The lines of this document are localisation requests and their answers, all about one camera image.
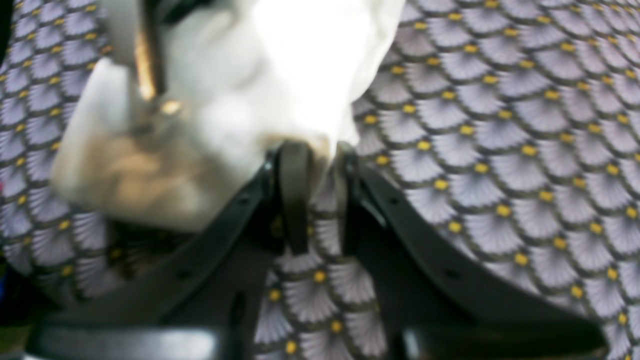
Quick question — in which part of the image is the patterned grey fan tablecloth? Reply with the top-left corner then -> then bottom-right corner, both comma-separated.
1,0 -> 640,360

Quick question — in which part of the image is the white printed T-shirt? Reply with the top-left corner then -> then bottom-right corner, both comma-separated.
51,0 -> 405,231

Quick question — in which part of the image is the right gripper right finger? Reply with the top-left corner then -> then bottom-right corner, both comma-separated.
336,142 -> 608,360

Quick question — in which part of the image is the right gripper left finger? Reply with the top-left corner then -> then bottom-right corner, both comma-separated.
25,141 -> 313,360

